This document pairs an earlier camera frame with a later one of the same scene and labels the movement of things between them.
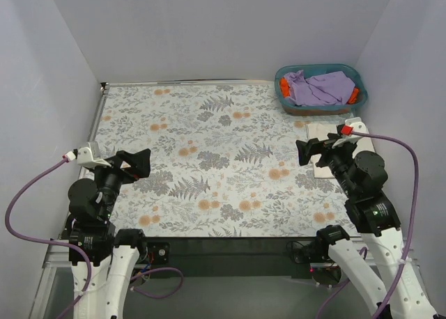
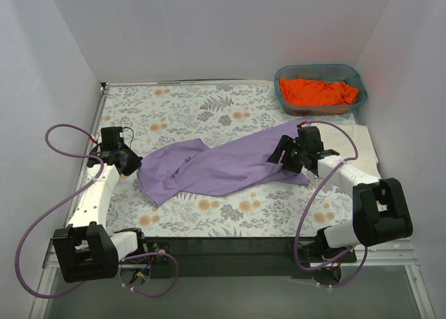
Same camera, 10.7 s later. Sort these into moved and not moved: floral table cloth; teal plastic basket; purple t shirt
Moved: purple t shirt
Not moved: floral table cloth; teal plastic basket
